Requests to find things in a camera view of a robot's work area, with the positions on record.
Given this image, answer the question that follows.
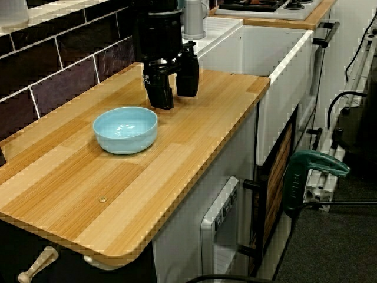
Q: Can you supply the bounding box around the white toy ice dispenser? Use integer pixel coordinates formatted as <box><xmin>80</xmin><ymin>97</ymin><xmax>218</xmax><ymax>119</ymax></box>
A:
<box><xmin>200</xmin><ymin>176</ymin><xmax>240</xmax><ymax>277</ymax></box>

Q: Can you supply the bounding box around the light blue bowl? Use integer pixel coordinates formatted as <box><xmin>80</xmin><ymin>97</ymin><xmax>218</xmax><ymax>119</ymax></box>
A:
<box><xmin>93</xmin><ymin>106</ymin><xmax>158</xmax><ymax>156</ymax></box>

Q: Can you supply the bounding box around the thin black cable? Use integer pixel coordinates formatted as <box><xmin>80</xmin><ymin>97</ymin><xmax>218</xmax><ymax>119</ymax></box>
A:
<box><xmin>344</xmin><ymin>13</ymin><xmax>377</xmax><ymax>83</ymax></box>

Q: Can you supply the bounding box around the black cabinet handle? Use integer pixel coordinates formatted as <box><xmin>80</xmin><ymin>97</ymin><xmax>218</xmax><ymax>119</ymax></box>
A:
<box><xmin>306</xmin><ymin>127</ymin><xmax>323</xmax><ymax>151</ymax></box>
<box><xmin>312</xmin><ymin>21</ymin><xmax>341</xmax><ymax>48</ymax></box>

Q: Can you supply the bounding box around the grey toy stove top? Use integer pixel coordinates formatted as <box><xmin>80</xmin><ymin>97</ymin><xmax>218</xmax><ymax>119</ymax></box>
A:
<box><xmin>214</xmin><ymin>0</ymin><xmax>325</xmax><ymax>21</ymax></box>

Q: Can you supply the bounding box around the white toy kitchen cabinet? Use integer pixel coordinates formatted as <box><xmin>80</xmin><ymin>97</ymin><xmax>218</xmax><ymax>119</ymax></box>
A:
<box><xmin>151</xmin><ymin>5</ymin><xmax>354</xmax><ymax>283</ymax></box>

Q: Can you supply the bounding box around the black door handle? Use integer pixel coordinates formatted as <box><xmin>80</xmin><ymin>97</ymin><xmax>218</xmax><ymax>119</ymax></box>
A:
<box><xmin>237</xmin><ymin>174</ymin><xmax>269</xmax><ymax>260</ymax></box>

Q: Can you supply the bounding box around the white lidded jar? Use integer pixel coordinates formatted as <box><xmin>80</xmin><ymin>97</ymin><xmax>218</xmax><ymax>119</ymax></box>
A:
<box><xmin>0</xmin><ymin>0</ymin><xmax>30</xmax><ymax>29</ymax></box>

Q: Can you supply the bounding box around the black framed wooden door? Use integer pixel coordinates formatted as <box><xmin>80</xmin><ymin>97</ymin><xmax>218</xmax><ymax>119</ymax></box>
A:
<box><xmin>253</xmin><ymin>104</ymin><xmax>300</xmax><ymax>277</ymax></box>

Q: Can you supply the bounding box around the cream peg handle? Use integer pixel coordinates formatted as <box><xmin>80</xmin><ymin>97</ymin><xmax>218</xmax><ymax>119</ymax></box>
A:
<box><xmin>17</xmin><ymin>246</ymin><xmax>58</xmax><ymax>282</ymax></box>

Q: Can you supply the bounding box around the silver aluminium frame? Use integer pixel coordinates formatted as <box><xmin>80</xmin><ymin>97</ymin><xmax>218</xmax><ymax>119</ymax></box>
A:
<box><xmin>305</xmin><ymin>32</ymin><xmax>375</xmax><ymax>213</ymax></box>

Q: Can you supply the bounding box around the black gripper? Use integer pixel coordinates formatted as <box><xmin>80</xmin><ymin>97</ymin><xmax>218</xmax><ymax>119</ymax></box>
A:
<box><xmin>133</xmin><ymin>11</ymin><xmax>200</xmax><ymax>110</ymax></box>

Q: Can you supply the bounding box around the white toy sink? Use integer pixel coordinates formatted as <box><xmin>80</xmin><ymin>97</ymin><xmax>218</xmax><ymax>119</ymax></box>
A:
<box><xmin>181</xmin><ymin>16</ymin><xmax>315</xmax><ymax>166</ymax></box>

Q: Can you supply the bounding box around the black bulky object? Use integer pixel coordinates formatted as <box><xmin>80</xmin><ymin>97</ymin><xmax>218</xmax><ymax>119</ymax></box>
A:
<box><xmin>335</xmin><ymin>70</ymin><xmax>377</xmax><ymax>183</ymax></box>

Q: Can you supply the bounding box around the thick black cable loop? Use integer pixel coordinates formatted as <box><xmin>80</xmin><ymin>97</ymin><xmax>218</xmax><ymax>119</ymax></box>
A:
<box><xmin>326</xmin><ymin>91</ymin><xmax>369</xmax><ymax>130</ymax></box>

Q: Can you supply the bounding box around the cream shelf ledge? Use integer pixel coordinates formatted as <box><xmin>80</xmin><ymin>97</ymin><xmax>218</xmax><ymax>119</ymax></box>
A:
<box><xmin>0</xmin><ymin>0</ymin><xmax>136</xmax><ymax>35</ymax></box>

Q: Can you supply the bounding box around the black stove grate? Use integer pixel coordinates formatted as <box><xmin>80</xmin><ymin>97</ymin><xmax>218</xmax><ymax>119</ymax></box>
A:
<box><xmin>219</xmin><ymin>0</ymin><xmax>289</xmax><ymax>13</ymax></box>

